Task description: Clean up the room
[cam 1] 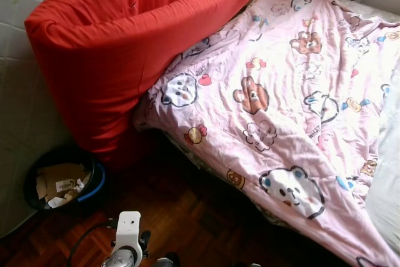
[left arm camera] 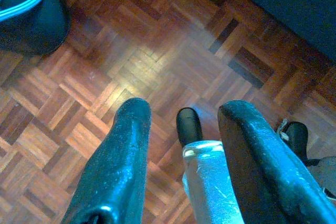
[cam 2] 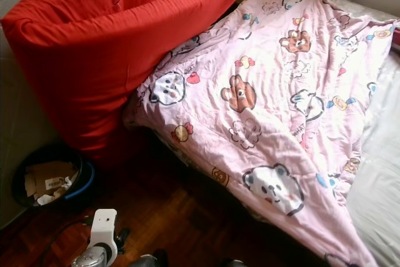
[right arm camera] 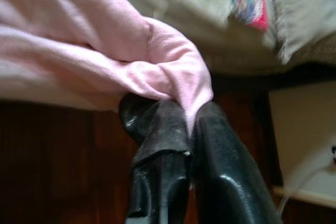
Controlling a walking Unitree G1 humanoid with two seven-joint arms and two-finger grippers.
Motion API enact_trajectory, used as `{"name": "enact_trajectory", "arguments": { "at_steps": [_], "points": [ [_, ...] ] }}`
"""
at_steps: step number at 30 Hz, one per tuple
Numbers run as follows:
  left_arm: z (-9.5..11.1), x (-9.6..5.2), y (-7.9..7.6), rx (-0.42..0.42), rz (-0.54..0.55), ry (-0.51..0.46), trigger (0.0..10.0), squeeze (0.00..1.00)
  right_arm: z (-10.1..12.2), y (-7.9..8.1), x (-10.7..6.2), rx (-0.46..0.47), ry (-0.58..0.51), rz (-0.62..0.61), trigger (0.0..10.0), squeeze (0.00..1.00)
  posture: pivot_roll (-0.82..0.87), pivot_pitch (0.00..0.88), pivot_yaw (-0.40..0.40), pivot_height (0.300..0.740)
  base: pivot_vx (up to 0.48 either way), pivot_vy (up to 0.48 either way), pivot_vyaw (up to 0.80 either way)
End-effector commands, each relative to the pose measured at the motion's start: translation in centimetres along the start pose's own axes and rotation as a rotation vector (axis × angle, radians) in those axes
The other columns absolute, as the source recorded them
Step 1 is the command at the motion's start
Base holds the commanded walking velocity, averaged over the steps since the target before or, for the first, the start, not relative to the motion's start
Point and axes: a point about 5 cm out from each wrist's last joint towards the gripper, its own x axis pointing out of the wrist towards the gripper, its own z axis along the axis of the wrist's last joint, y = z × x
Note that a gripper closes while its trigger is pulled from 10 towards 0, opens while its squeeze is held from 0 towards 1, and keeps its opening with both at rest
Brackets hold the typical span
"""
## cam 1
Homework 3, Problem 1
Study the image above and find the pink cartoon print blanket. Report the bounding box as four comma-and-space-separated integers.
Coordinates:
134, 0, 400, 267

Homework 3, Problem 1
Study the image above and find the silver left robot leg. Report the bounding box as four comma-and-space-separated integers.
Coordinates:
152, 253, 183, 267

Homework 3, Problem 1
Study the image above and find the brown cardboard piece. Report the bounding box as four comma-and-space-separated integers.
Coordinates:
35, 163, 89, 201

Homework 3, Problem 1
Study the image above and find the black round waste bin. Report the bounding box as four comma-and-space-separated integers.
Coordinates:
23, 146, 108, 212

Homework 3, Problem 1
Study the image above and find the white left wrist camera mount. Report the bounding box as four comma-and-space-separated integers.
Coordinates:
114, 210, 144, 253

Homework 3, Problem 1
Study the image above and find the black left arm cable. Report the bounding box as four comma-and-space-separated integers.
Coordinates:
67, 219, 120, 267

